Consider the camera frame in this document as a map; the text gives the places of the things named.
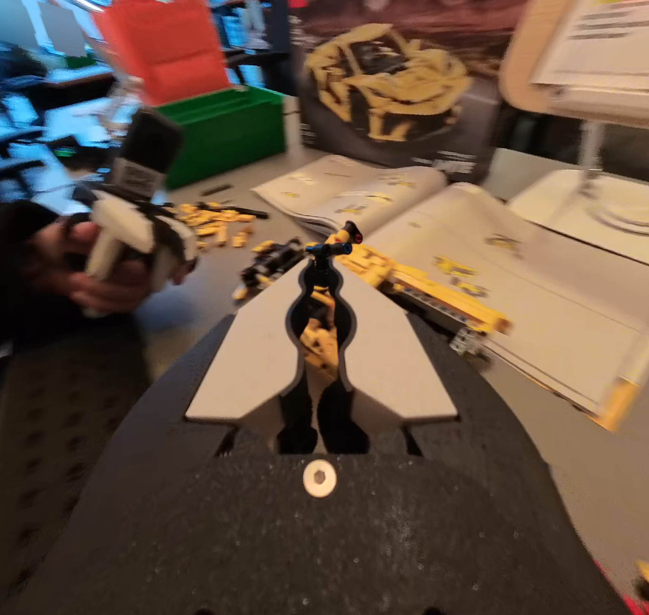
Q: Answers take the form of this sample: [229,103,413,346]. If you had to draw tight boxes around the small yellow brick assembly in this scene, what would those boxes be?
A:
[298,220,366,378]

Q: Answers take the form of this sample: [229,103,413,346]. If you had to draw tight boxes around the pile of yellow brick pieces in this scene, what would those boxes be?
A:
[166,200,270,252]

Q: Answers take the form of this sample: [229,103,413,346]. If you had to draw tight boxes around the printed instruction sheet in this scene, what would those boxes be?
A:
[532,0,649,95]

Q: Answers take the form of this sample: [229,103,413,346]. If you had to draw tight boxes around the toy car set box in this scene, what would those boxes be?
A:
[283,0,545,186]

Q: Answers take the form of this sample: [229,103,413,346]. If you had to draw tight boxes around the black studded mat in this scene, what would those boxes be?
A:
[0,311,158,595]

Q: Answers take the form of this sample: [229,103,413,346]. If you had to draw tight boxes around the person's left hand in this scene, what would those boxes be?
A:
[29,218,183,318]

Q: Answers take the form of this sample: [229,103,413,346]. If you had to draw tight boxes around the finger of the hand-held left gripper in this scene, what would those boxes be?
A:
[86,195,160,281]
[151,217,199,291]

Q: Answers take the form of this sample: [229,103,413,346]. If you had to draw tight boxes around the open instruction booklet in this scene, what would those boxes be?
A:
[251,153,649,420]

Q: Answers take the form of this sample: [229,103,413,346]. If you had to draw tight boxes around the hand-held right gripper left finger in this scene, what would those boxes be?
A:
[186,260,319,453]

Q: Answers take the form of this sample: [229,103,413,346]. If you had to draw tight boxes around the yellow toy brick car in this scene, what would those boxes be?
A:
[233,234,514,358]

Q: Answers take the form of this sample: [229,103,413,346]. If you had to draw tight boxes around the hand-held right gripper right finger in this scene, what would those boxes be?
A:
[323,260,459,453]

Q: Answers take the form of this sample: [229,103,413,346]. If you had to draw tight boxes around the orange plastic carry case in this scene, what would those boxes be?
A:
[96,0,233,108]

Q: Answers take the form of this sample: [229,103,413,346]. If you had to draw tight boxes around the grey desk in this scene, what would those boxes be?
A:
[61,93,649,615]

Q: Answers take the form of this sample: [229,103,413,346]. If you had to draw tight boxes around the green plastic bin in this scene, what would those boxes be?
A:
[152,85,288,191]

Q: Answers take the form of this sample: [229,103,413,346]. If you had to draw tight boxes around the wooden display board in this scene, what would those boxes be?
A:
[498,0,649,121]

